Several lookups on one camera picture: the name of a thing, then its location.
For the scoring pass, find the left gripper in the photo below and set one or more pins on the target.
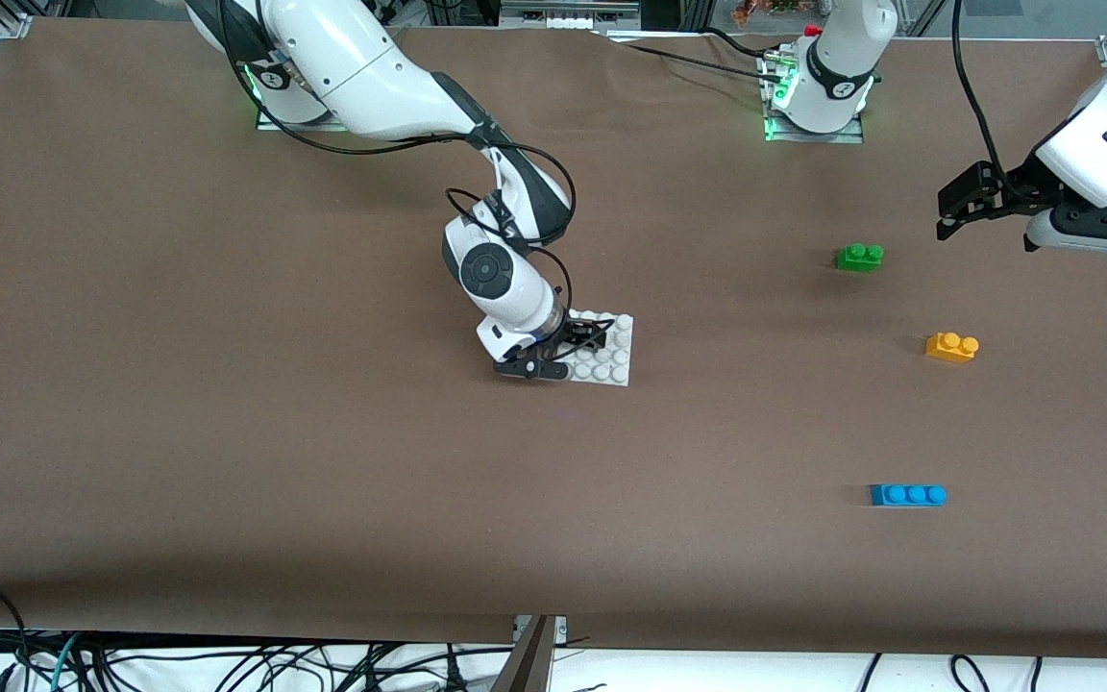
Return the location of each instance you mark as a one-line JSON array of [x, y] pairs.
[[1021, 185]]

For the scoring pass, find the small metal edge bracket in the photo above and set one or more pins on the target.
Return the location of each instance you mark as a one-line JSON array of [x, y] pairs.
[[561, 630]]

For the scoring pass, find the orange red object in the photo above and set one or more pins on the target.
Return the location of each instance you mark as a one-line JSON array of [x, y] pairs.
[[765, 10]]

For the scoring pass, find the brown table cover sheet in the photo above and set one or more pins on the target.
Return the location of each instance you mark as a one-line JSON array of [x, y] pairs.
[[419, 481]]

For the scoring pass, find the blue three-stud block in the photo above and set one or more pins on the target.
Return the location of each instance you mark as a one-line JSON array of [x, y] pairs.
[[909, 496]]

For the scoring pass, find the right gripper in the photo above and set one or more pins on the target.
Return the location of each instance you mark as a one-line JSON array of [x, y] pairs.
[[577, 333]]

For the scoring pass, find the dark wedge post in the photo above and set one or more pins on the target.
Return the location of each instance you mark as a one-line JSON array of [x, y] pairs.
[[527, 668]]

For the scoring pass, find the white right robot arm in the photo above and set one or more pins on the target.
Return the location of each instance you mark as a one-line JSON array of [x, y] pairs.
[[361, 67]]

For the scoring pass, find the white studded base plate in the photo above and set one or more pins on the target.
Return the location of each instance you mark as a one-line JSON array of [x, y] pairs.
[[611, 365]]

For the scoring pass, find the yellow two-stud block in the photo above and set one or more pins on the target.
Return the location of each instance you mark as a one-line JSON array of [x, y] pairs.
[[947, 349]]

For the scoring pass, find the green two-stud block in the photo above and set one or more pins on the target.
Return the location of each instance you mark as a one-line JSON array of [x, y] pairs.
[[859, 259]]

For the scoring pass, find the grey aluminium frame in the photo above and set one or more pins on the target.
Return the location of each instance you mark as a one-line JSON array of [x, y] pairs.
[[563, 17]]

